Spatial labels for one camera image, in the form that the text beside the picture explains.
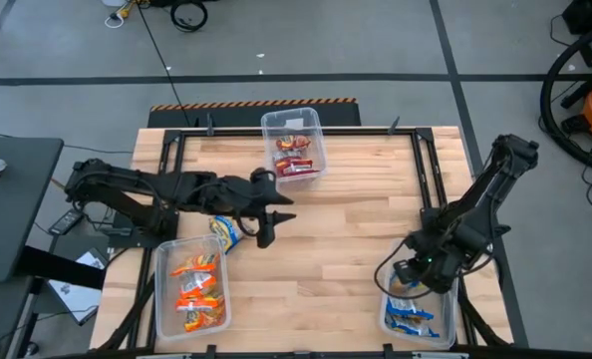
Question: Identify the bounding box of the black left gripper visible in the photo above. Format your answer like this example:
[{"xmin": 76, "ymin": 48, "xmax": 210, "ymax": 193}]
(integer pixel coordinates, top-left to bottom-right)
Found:
[{"xmin": 219, "ymin": 168, "xmax": 298, "ymax": 226}]

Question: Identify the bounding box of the clear plastic bin with label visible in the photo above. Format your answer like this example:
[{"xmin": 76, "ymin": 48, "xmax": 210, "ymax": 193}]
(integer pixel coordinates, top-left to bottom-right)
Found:
[{"xmin": 259, "ymin": 107, "xmax": 328, "ymax": 184}]

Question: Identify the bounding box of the black mat with hazard stripe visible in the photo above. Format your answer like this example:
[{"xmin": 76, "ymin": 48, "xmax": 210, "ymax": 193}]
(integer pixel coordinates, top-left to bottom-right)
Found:
[{"xmin": 148, "ymin": 98, "xmax": 362, "ymax": 129}]

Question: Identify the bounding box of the black power brick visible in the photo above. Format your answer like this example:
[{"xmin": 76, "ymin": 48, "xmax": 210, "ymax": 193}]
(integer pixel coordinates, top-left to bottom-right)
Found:
[{"xmin": 47, "ymin": 208, "xmax": 85, "ymax": 236}]

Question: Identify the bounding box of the white flat device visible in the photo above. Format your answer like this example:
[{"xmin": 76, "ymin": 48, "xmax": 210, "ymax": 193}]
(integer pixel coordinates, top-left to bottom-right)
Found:
[{"xmin": 46, "ymin": 247, "xmax": 109, "ymax": 326}]

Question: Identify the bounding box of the black desk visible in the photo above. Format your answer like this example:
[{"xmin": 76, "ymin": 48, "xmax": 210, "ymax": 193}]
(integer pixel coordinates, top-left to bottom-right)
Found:
[{"xmin": 0, "ymin": 137, "xmax": 66, "ymax": 284}]

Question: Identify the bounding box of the black equipment case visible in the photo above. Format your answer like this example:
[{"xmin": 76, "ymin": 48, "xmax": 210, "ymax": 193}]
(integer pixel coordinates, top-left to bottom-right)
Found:
[{"xmin": 562, "ymin": 0, "xmax": 592, "ymax": 36}]

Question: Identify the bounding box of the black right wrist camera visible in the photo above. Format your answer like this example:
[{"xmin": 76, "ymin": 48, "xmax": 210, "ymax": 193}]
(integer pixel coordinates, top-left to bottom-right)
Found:
[{"xmin": 393, "ymin": 258, "xmax": 420, "ymax": 286}]

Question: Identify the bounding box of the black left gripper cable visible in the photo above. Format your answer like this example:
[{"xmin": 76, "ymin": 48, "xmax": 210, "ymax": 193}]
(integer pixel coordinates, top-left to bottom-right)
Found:
[{"xmin": 234, "ymin": 212, "xmax": 263, "ymax": 238}]

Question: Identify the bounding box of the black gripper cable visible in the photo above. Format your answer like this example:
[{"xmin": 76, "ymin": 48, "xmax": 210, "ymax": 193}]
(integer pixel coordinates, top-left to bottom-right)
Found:
[
  {"xmin": 234, "ymin": 212, "xmax": 263, "ymax": 238},
  {"xmin": 374, "ymin": 237, "xmax": 427, "ymax": 301}
]

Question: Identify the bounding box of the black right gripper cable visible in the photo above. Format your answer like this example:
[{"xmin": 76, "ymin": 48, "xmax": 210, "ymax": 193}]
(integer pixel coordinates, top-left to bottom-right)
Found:
[{"xmin": 374, "ymin": 237, "xmax": 427, "ymax": 301}]

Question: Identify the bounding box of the black metal table frame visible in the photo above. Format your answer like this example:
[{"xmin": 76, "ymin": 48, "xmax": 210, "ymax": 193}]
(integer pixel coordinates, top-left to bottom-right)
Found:
[{"xmin": 96, "ymin": 127, "xmax": 514, "ymax": 359}]

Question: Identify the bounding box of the long black floor cable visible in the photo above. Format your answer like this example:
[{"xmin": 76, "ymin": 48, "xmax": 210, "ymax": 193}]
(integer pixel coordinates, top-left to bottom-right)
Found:
[{"xmin": 135, "ymin": 0, "xmax": 193, "ymax": 127}]

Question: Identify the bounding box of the black vacuum hose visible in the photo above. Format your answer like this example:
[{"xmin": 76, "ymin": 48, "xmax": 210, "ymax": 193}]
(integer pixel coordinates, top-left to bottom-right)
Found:
[{"xmin": 539, "ymin": 19, "xmax": 592, "ymax": 176}]

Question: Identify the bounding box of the coiled black cable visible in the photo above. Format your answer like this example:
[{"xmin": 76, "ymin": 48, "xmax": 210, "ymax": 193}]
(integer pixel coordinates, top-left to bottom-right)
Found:
[{"xmin": 169, "ymin": 0, "xmax": 209, "ymax": 34}]

